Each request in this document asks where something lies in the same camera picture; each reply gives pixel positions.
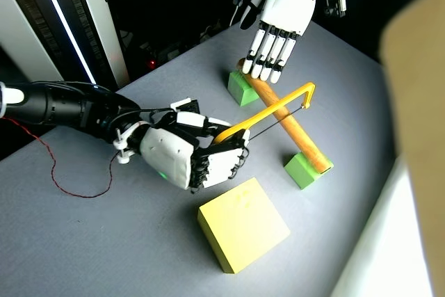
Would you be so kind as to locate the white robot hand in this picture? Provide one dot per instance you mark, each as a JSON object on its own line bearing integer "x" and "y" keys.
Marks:
{"x": 167, "y": 154}
{"x": 288, "y": 1}

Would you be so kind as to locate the yellow hacksaw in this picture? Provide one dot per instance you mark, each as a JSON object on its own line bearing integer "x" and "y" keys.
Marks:
{"x": 264, "y": 111}

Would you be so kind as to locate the orange wooden dowel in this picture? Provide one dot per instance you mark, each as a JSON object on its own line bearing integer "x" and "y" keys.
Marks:
{"x": 306, "y": 144}

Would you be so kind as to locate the green support block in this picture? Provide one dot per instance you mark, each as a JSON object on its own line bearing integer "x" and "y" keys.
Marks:
{"x": 238, "y": 86}
{"x": 302, "y": 172}

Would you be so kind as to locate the yellow cube block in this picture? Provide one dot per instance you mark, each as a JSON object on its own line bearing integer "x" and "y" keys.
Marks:
{"x": 243, "y": 224}

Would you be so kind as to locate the grey table cloth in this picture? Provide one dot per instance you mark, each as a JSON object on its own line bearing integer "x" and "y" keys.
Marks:
{"x": 104, "y": 241}

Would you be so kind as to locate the tan cardboard panel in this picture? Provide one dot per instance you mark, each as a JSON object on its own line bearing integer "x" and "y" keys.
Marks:
{"x": 417, "y": 85}

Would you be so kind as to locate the white LED light strip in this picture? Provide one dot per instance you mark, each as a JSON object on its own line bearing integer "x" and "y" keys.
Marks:
{"x": 69, "y": 32}

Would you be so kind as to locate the wide white panel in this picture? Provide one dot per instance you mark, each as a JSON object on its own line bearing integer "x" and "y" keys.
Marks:
{"x": 28, "y": 39}

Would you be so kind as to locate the white board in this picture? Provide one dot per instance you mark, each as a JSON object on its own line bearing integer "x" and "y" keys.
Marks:
{"x": 382, "y": 241}

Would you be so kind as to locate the narrow white post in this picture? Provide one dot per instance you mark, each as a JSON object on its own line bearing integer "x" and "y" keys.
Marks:
{"x": 101, "y": 15}

